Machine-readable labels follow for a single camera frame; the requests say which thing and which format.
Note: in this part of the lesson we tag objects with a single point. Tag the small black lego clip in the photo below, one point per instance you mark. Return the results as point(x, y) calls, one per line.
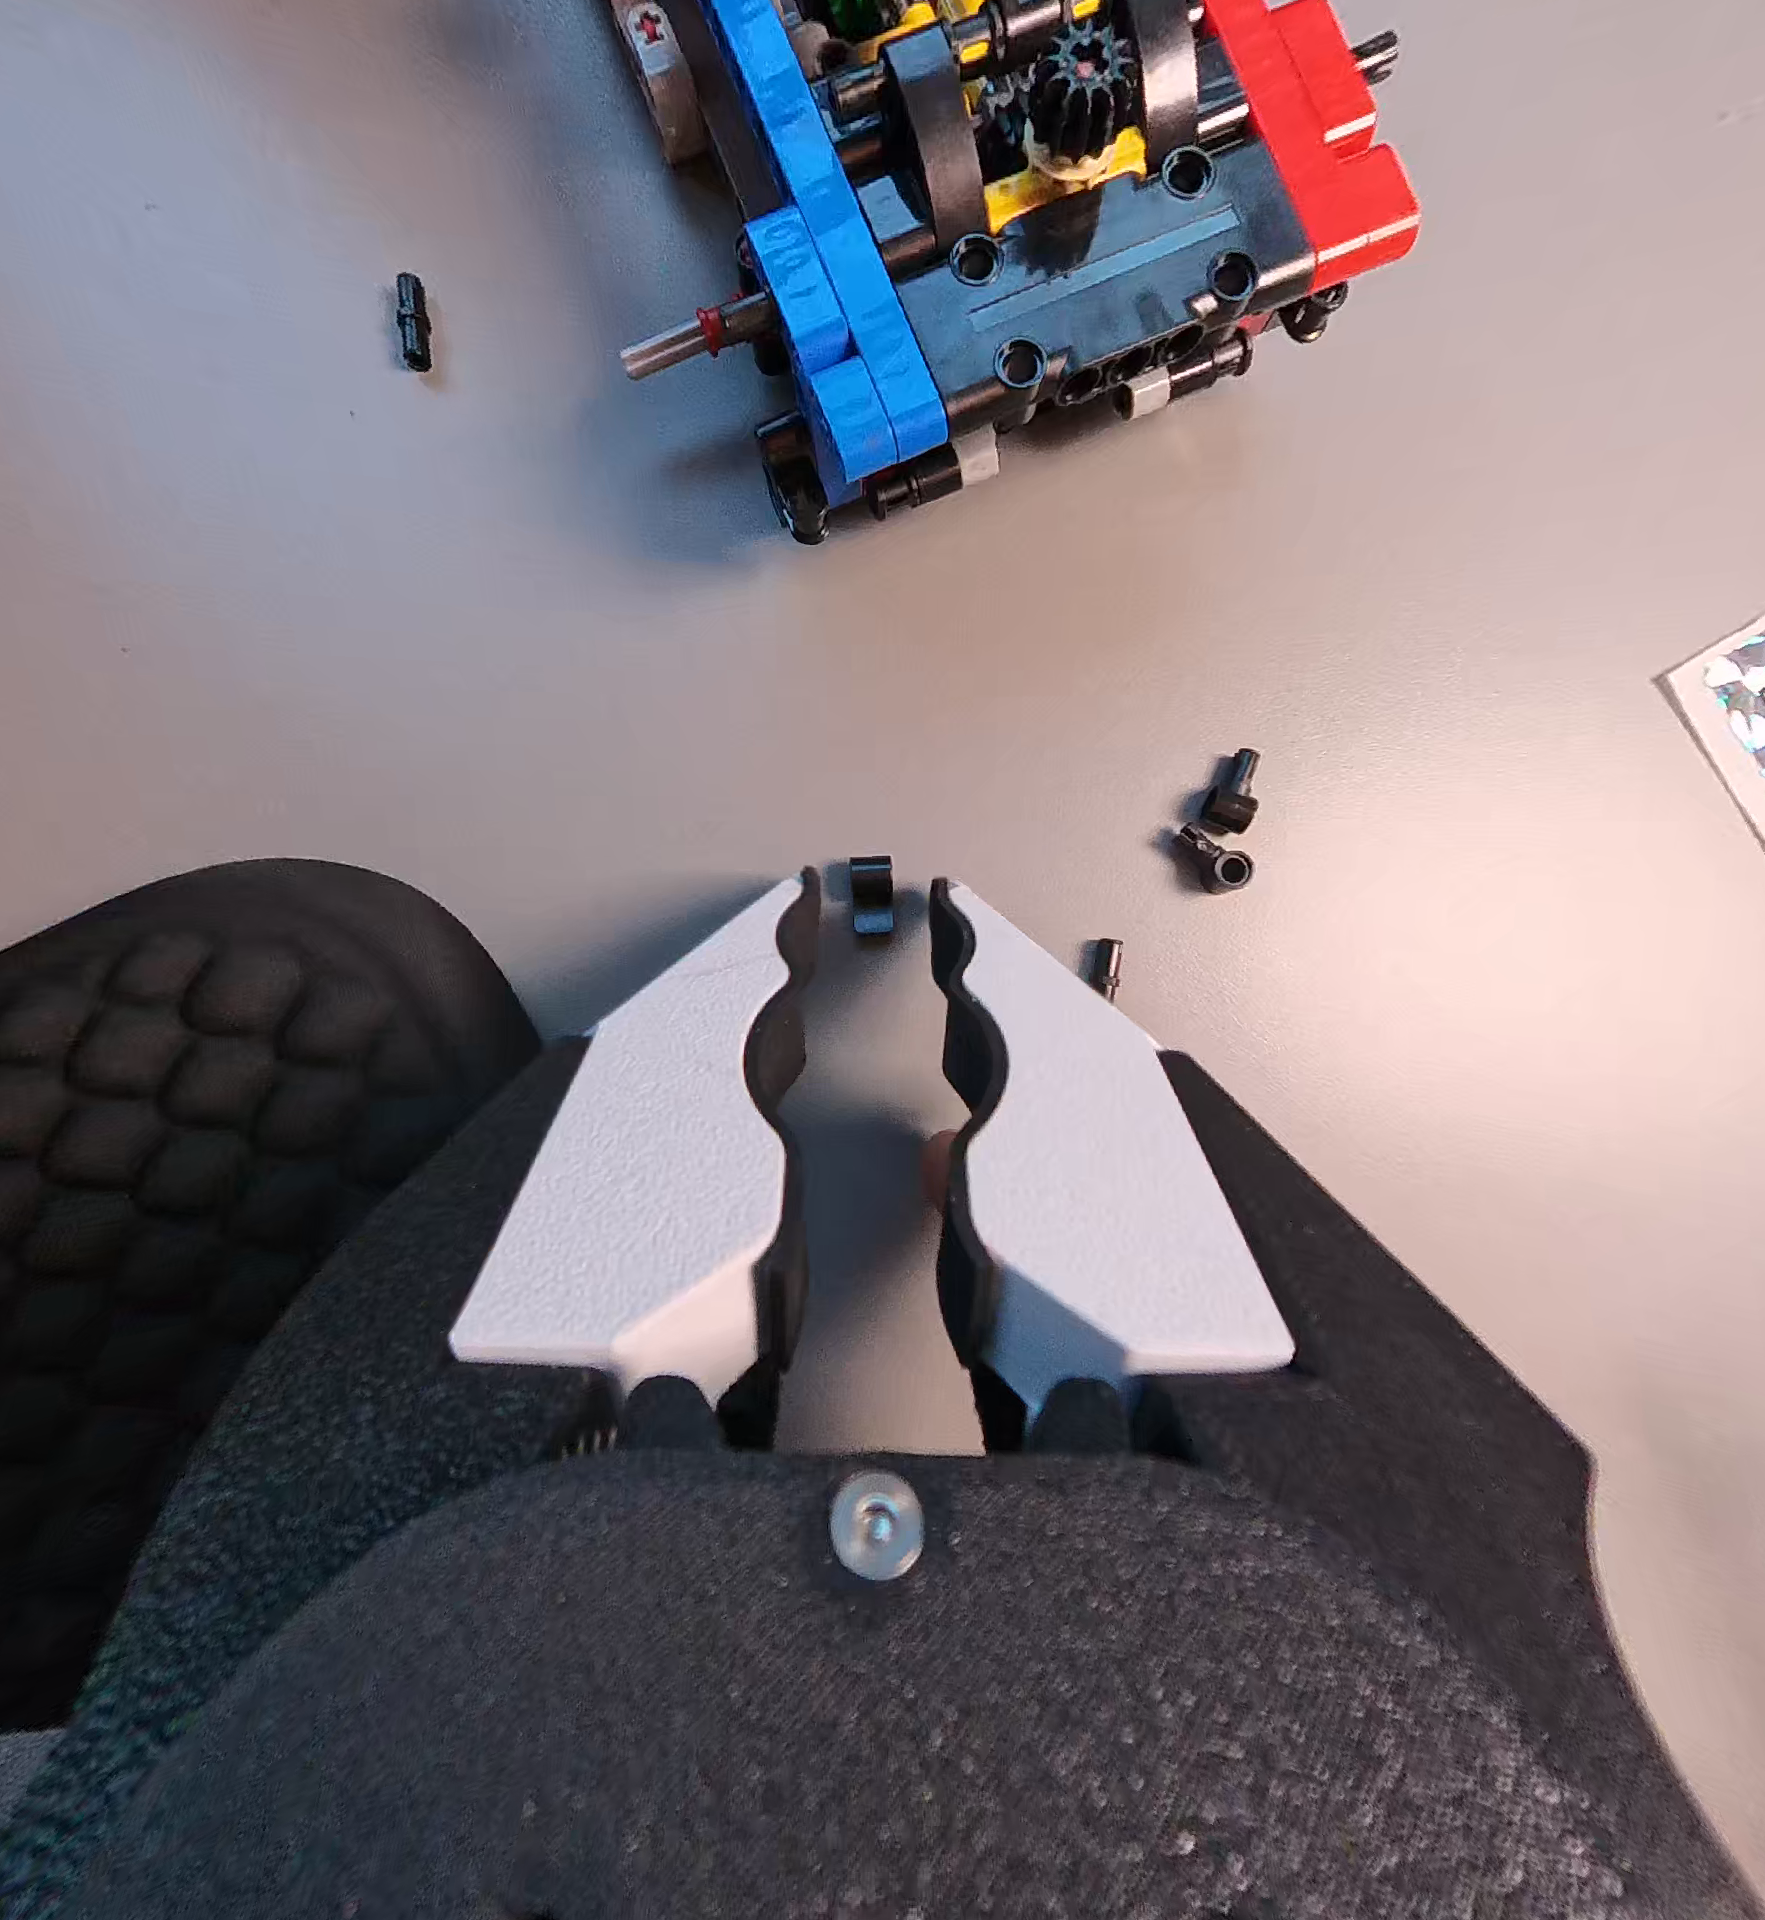
point(872, 896)

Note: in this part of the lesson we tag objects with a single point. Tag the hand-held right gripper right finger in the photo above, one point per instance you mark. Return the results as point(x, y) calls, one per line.
point(1107, 1201)

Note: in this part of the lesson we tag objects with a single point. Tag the person's right hand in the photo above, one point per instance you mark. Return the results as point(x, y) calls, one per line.
point(937, 1166)

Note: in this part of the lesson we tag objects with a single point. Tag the partly built lego car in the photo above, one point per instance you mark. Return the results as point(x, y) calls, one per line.
point(1123, 285)

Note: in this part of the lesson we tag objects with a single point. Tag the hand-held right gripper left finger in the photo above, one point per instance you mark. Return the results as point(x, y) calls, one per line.
point(644, 1171)

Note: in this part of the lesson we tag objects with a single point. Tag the black lego pin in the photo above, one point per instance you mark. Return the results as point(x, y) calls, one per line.
point(411, 320)
point(1107, 965)

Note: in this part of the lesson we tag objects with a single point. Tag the black lego connector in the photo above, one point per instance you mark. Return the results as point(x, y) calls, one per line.
point(1235, 788)
point(1215, 858)

